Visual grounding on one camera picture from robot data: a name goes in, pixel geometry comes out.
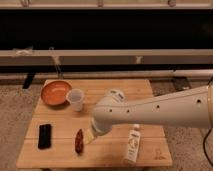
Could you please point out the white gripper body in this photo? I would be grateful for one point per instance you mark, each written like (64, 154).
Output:
(89, 136)

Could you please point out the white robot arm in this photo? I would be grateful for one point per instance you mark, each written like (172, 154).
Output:
(188, 108)

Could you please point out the orange bowl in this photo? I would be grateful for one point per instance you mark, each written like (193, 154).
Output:
(54, 93)

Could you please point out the white bottle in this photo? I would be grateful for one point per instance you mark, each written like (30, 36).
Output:
(133, 144)

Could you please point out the black rectangular block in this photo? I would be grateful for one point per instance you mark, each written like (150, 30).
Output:
(44, 141)

